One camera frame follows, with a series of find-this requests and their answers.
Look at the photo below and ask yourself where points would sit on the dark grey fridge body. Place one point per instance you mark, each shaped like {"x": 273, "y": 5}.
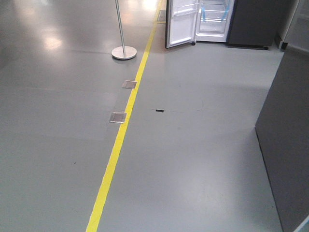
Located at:
{"x": 249, "y": 22}

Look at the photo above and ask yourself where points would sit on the open fridge door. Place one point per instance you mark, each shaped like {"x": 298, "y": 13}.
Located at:
{"x": 181, "y": 19}

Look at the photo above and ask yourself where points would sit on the silver floor socket plate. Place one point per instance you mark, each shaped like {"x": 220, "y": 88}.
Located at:
{"x": 128, "y": 84}
{"x": 118, "y": 117}

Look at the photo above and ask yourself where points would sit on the silver floor socket plate far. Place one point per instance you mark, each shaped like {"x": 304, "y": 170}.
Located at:
{"x": 128, "y": 84}

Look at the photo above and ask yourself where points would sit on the silver floor socket plate near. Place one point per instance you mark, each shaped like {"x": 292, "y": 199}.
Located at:
{"x": 118, "y": 117}

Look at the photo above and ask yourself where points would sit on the dark grey partition panel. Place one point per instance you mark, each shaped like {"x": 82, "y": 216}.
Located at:
{"x": 282, "y": 130}

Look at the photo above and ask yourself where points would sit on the silver round-base floor stand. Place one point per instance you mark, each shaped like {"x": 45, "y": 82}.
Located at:
{"x": 122, "y": 52}

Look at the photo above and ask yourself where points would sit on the clear crisper drawer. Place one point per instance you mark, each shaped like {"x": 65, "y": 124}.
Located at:
{"x": 213, "y": 22}

